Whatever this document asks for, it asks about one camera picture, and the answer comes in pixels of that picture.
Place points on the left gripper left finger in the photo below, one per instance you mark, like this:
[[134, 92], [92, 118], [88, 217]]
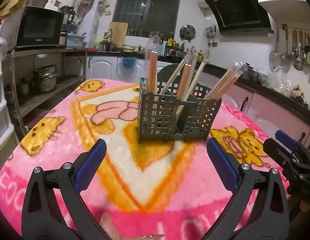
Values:
[[41, 215]]

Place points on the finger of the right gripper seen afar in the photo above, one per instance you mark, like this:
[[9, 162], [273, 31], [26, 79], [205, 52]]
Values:
[[283, 150]]

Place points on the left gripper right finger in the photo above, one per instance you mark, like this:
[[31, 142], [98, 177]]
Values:
[[258, 207]]

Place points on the wooden chopstick pair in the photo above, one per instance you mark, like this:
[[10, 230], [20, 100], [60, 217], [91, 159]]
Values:
[[151, 57]]

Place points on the dark kitchen window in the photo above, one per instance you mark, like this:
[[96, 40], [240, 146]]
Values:
[[146, 16]]

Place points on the person's left hand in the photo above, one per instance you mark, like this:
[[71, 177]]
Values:
[[113, 232]]

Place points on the white drawer storage unit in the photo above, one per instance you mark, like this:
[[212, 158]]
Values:
[[8, 137]]

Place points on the hanging metal ladle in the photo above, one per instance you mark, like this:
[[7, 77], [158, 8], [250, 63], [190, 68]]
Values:
[[286, 57]]

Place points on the pink cartoon bear blanket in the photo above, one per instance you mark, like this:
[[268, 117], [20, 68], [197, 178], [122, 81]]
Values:
[[148, 187]]

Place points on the dark green utensil basket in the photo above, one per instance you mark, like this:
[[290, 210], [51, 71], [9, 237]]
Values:
[[162, 117]]

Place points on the metal storage shelf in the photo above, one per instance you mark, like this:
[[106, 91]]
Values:
[[31, 77]]

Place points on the stainless steel pot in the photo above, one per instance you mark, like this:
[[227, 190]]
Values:
[[45, 78]]

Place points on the black range hood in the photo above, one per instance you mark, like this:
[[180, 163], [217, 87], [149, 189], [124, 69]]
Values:
[[240, 17]]

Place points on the hanging pot lid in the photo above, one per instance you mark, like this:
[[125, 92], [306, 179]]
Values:
[[187, 32]]

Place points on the light blue knife block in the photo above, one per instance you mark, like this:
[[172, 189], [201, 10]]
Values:
[[161, 48]]

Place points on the blue hanging bucket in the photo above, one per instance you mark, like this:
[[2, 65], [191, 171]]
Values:
[[129, 62]]

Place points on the light blue storage box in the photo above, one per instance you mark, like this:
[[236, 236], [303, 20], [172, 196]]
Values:
[[74, 40]]

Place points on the black microwave oven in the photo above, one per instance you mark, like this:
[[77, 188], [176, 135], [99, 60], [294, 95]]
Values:
[[32, 27]]

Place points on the wooden cutting board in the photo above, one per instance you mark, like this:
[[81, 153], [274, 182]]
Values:
[[119, 31]]

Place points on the black blender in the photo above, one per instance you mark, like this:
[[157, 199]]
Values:
[[69, 15]]

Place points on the hanging wire skimmer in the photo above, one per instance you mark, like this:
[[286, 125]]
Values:
[[274, 57]]

